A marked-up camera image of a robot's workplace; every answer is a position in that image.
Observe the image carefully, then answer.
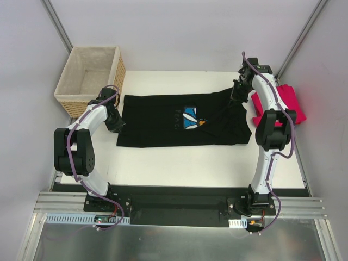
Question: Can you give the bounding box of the black t shirt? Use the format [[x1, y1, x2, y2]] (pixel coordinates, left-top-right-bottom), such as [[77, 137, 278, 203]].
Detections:
[[117, 89, 251, 148]]

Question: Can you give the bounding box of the wicker basket with liner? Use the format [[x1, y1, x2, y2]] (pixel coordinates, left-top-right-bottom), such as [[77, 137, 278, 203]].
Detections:
[[54, 46, 126, 118]]

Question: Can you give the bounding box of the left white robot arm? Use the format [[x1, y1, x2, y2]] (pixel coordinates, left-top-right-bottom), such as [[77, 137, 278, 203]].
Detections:
[[54, 84, 125, 212]]

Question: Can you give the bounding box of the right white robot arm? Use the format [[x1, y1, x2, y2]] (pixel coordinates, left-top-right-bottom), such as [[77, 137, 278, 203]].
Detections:
[[229, 57, 296, 216]]

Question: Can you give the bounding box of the folded red t shirt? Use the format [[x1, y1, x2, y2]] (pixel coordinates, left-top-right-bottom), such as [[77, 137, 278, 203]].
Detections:
[[251, 84, 307, 127]]

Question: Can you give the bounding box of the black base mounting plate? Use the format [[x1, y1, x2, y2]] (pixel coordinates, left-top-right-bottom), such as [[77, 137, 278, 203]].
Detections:
[[83, 185, 276, 227]]

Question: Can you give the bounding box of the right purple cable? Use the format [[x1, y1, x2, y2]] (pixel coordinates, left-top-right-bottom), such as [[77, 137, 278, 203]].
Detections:
[[241, 51, 297, 237]]

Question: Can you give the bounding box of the purple cable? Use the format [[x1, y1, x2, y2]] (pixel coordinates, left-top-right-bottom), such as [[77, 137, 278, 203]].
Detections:
[[66, 84, 126, 232], [241, 51, 297, 237]]

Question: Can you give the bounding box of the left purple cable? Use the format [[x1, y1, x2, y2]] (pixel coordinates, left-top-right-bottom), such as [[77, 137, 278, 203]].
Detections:
[[66, 84, 126, 232]]

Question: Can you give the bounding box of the front aluminium rail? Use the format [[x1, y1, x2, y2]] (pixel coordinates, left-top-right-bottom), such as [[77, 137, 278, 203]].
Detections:
[[34, 191, 327, 219]]

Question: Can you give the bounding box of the left slotted cable duct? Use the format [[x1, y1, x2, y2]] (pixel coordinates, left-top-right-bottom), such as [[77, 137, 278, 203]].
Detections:
[[46, 214, 131, 226]]

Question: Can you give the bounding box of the slotted cable duct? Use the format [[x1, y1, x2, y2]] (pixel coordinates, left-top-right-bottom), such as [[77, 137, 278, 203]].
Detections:
[[46, 214, 131, 226], [228, 219, 247, 229]]

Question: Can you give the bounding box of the right aluminium frame post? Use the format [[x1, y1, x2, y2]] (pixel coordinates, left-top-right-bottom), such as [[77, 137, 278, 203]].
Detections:
[[275, 0, 330, 82]]

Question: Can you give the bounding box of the aluminium frame post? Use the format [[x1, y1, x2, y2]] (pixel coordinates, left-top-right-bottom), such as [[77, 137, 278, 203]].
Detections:
[[275, 0, 330, 82], [40, 0, 73, 53]]

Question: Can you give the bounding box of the right slotted cable duct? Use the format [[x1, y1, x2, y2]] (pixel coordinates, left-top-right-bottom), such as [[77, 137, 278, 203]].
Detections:
[[228, 219, 247, 229]]

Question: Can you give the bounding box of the left aluminium frame post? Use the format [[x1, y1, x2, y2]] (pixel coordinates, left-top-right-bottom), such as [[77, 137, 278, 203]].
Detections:
[[40, 0, 73, 53]]

